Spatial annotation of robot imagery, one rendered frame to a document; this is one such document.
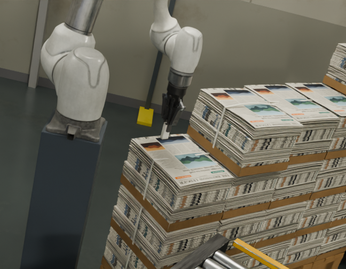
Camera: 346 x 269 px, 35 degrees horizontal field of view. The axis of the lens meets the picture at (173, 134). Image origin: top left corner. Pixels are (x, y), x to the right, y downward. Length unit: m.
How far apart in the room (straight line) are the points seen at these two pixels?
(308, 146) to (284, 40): 2.20
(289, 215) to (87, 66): 1.36
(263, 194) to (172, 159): 0.47
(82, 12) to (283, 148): 1.01
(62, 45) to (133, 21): 2.62
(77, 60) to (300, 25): 3.06
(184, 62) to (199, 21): 2.54
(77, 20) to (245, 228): 1.20
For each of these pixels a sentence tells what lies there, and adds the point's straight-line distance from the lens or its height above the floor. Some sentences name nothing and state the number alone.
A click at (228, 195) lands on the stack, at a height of 0.74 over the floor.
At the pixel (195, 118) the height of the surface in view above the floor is 0.93.
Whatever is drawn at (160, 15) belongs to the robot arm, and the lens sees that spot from 2.10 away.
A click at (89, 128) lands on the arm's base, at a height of 1.03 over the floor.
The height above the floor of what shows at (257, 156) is 0.92.
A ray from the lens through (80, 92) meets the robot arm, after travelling 1.82.
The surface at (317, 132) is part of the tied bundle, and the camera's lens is 2.56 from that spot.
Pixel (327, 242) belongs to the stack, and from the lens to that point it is 3.23.
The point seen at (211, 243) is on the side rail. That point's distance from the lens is 1.89.
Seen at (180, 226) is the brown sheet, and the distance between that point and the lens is 2.24.
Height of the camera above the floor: 1.85
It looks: 24 degrees down
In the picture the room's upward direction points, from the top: 15 degrees clockwise
